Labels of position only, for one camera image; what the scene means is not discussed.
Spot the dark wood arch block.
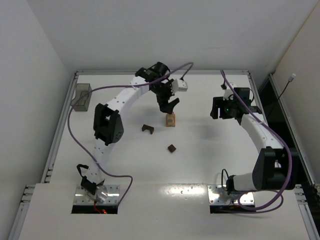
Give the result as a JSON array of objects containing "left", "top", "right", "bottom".
[{"left": 141, "top": 124, "right": 155, "bottom": 135}]

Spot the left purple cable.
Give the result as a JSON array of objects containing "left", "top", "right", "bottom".
[{"left": 67, "top": 61, "right": 195, "bottom": 207}]

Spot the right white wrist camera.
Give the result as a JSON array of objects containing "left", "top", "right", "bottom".
[{"left": 221, "top": 82, "right": 234, "bottom": 101}]

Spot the purple cable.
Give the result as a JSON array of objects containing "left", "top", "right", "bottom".
[
  {"left": 219, "top": 69, "right": 293, "bottom": 214},
  {"left": 67, "top": 61, "right": 195, "bottom": 207}
]

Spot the black wall cable with plug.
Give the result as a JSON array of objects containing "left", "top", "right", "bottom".
[{"left": 267, "top": 73, "right": 297, "bottom": 113}]

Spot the small dark wood block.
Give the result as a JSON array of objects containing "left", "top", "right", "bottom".
[{"left": 167, "top": 144, "right": 177, "bottom": 153}]

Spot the metal base plate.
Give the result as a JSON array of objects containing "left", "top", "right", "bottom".
[
  {"left": 207, "top": 184, "right": 255, "bottom": 207},
  {"left": 73, "top": 185, "right": 120, "bottom": 206}
]

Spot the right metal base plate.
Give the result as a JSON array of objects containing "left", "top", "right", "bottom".
[{"left": 207, "top": 184, "right": 255, "bottom": 207}]

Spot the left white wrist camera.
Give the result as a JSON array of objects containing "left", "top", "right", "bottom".
[{"left": 172, "top": 78, "right": 188, "bottom": 94}]

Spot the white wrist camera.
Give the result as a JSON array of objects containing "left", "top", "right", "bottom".
[
  {"left": 221, "top": 82, "right": 234, "bottom": 101},
  {"left": 172, "top": 78, "right": 188, "bottom": 94}
]

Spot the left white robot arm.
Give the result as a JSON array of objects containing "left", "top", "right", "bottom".
[{"left": 80, "top": 62, "right": 180, "bottom": 197}]

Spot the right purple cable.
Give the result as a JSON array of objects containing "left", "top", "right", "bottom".
[{"left": 219, "top": 69, "right": 293, "bottom": 214}]

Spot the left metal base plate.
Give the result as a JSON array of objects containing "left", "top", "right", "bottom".
[{"left": 73, "top": 185, "right": 120, "bottom": 206}]

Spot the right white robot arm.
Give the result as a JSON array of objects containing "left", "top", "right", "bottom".
[{"left": 210, "top": 84, "right": 299, "bottom": 194}]

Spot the grey plastic block box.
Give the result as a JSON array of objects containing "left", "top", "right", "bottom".
[{"left": 71, "top": 83, "right": 92, "bottom": 112}]

